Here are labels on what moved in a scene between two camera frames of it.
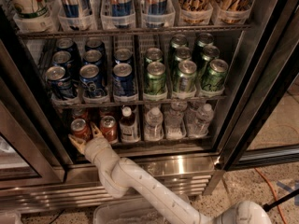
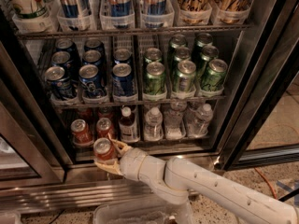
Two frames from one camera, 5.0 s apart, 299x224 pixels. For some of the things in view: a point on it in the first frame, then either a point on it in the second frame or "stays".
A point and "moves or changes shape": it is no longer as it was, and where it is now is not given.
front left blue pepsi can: x=60 y=84 stays
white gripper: x=94 y=148 -> x=132 y=164
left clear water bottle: x=154 y=129 stays
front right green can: x=215 y=78 stays
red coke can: x=109 y=128 moves or changes shape
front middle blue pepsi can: x=91 y=80 stays
